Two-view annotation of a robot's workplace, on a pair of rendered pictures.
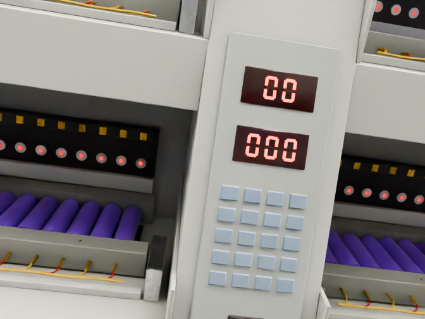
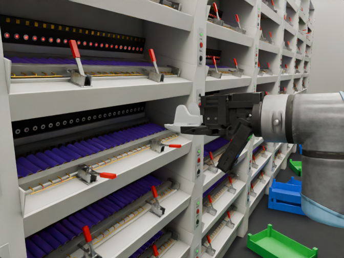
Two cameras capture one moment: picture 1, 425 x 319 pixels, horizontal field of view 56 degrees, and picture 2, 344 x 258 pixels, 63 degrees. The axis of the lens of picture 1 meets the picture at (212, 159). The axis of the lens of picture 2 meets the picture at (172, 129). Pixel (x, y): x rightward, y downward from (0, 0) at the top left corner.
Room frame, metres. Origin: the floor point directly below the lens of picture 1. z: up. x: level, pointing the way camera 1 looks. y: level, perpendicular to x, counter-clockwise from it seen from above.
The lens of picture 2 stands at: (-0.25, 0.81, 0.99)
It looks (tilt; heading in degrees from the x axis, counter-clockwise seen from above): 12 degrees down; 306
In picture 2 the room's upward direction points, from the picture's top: straight up
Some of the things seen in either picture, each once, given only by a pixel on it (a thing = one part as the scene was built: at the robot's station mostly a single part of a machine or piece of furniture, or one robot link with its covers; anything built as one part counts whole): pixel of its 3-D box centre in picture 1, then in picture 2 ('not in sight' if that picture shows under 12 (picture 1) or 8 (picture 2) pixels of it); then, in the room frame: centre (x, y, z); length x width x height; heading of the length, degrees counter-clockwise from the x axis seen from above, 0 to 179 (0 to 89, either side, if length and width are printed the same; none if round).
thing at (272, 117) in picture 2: not in sight; (275, 119); (-0.10, 0.28, 0.90); 0.10 x 0.05 x 0.09; 95
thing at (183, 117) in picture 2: not in sight; (181, 118); (0.08, 0.32, 0.89); 0.09 x 0.03 x 0.06; 13
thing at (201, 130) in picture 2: not in sight; (201, 128); (0.04, 0.31, 0.87); 0.09 x 0.05 x 0.02; 13
